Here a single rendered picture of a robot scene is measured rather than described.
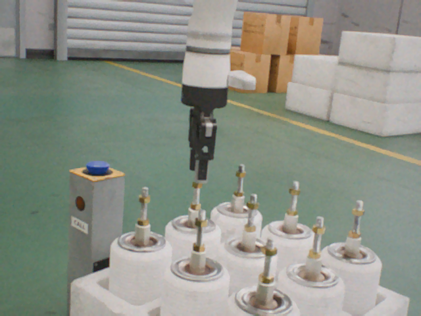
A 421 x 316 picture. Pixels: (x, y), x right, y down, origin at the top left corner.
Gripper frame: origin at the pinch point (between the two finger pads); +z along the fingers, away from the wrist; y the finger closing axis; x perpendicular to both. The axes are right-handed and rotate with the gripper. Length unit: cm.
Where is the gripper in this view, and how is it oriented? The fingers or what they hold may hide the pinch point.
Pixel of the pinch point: (198, 168)
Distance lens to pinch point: 93.7
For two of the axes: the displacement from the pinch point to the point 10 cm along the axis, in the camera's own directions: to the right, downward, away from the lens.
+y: 1.6, 2.7, -9.5
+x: 9.8, 0.4, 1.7
